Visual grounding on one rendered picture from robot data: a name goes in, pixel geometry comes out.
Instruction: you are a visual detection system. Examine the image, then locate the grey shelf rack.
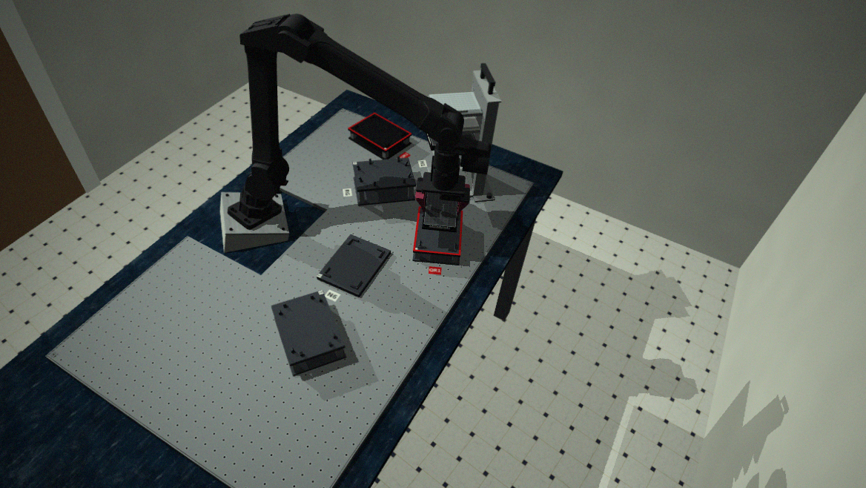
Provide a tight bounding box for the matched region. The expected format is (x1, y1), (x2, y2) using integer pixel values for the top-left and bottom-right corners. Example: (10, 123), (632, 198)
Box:
(459, 74), (499, 197)

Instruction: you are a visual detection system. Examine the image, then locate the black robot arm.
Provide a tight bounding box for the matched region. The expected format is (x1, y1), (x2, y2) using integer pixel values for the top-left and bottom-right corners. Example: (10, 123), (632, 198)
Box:
(228, 14), (491, 230)

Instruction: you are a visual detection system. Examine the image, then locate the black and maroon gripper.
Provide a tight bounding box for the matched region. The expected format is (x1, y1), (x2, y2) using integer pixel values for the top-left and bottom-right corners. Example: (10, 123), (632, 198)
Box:
(415, 166), (470, 215)

